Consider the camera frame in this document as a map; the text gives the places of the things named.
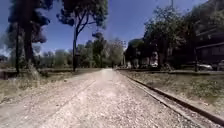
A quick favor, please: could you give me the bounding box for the large dark tree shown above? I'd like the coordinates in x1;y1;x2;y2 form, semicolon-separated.
4;0;54;73

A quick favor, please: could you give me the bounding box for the stone kerb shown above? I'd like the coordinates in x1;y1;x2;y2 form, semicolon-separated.
119;70;224;128

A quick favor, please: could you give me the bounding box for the green grass verge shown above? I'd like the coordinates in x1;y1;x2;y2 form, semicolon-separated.
116;69;224;118

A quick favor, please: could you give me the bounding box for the dry grass verge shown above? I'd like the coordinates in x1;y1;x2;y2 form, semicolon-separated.
0;67;101;104

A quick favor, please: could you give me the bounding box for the pale gravel path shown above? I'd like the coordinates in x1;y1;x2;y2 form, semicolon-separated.
0;68;218;128

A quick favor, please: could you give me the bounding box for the tall pine tree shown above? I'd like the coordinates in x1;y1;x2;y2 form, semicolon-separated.
56;0;110;73

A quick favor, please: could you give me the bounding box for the group of dark trees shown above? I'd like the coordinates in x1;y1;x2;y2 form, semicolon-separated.
123;4;201;71

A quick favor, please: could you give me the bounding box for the dark building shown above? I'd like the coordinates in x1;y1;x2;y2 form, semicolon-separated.
194;0;224;66

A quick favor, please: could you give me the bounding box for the thin dark tree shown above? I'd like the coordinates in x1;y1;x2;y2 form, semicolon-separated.
14;29;20;74

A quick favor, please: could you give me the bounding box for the row of trees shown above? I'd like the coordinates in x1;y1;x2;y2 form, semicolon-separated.
33;31;128;69

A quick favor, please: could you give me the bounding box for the white vehicle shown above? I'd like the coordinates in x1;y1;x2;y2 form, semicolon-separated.
196;63;214;72

